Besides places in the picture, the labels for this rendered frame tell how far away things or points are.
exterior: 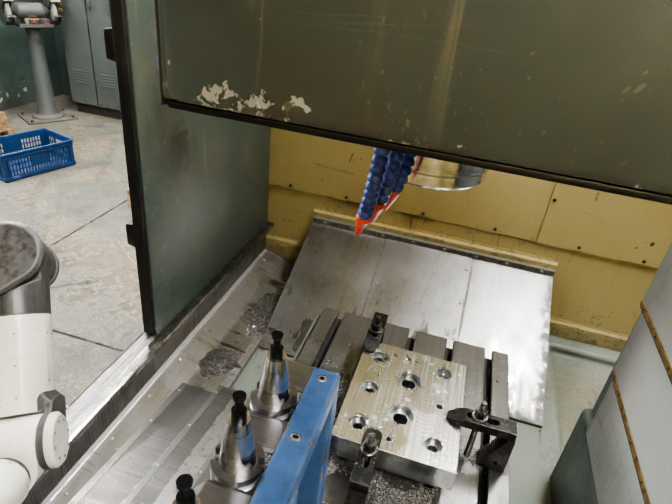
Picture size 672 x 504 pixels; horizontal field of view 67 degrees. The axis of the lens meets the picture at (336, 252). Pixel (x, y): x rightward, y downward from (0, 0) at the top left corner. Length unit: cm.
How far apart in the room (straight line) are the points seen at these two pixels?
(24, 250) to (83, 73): 531
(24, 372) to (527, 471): 121
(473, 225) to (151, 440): 122
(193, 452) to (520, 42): 111
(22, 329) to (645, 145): 80
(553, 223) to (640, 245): 28
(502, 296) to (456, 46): 153
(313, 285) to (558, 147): 148
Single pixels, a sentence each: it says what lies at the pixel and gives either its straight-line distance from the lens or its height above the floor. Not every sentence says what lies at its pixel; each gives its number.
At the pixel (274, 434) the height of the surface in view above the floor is 122.
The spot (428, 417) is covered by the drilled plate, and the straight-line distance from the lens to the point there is 106.
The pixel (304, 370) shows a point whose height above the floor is 122.
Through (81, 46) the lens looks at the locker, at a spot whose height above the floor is 69.
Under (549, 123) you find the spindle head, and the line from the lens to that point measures 38.
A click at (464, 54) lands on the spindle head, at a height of 170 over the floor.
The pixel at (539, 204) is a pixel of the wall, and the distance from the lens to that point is 184.
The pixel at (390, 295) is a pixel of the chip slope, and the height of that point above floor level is 75.
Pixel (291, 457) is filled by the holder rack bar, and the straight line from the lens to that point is 65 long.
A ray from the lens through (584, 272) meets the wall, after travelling 196.
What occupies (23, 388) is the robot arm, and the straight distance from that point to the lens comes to 88.
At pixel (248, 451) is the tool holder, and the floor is 125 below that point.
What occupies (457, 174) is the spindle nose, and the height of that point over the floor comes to 152.
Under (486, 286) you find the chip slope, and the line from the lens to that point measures 186.
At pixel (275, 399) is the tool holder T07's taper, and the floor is 124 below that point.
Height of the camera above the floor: 174
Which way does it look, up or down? 30 degrees down
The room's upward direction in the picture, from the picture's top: 7 degrees clockwise
